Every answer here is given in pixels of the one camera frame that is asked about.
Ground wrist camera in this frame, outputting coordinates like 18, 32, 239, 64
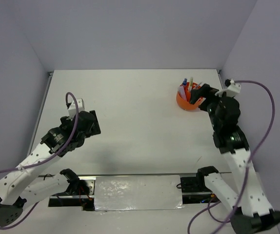
67, 98, 85, 119
215, 79, 241, 98

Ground reflective silver base plate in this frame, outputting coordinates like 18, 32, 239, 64
94, 175, 183, 211

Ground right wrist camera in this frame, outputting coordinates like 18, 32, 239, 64
215, 79, 241, 98

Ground pink purple highlighter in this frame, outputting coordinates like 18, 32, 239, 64
178, 85, 188, 100

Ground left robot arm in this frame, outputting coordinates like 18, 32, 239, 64
0, 110, 101, 230

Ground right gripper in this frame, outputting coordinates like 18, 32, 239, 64
189, 82, 224, 128

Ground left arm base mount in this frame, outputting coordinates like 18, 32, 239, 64
48, 169, 96, 212

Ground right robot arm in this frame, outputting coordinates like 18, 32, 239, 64
189, 80, 280, 234

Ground yellow gel pen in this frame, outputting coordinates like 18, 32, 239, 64
188, 77, 193, 92

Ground orange round divided container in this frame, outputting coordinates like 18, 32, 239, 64
176, 82, 203, 111

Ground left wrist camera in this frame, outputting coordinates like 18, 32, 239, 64
67, 98, 85, 119

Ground light blue highlighter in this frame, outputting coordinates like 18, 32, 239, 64
178, 86, 187, 101

